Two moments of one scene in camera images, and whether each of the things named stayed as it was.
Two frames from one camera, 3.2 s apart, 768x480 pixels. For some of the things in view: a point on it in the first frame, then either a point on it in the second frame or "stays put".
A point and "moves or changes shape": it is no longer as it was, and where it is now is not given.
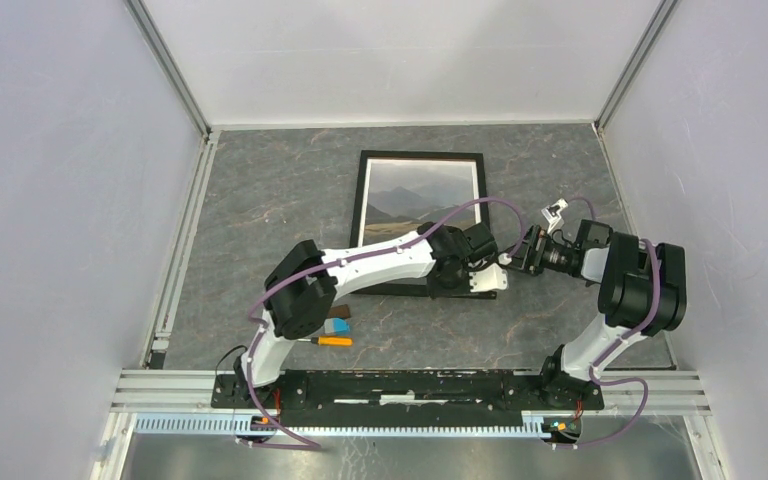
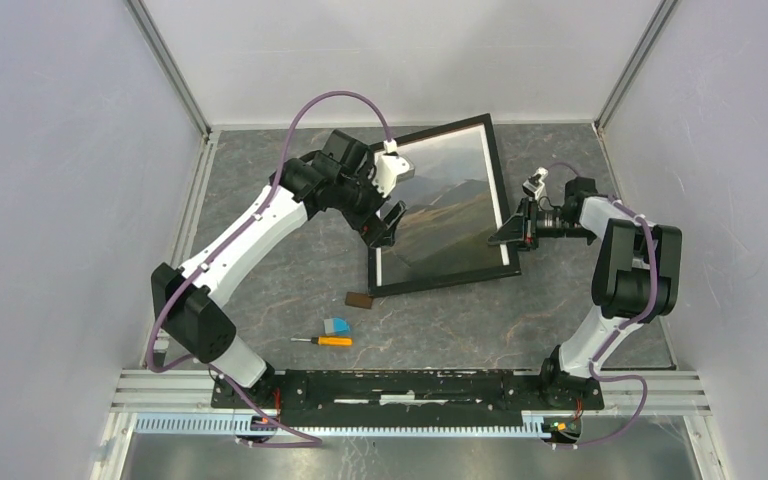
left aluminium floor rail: x=155 y=354 stays put
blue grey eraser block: x=336 y=326 stays put
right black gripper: x=529 y=253 to x=522 y=229
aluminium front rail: x=670 y=392 stays put
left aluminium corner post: x=170 y=67 stays put
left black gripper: x=435 y=291 to x=374 y=232
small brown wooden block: x=339 y=311 to x=359 y=299
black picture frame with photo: x=399 y=190 moves or changes shape
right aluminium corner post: x=657 y=23 stays put
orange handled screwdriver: x=329 y=341 stays put
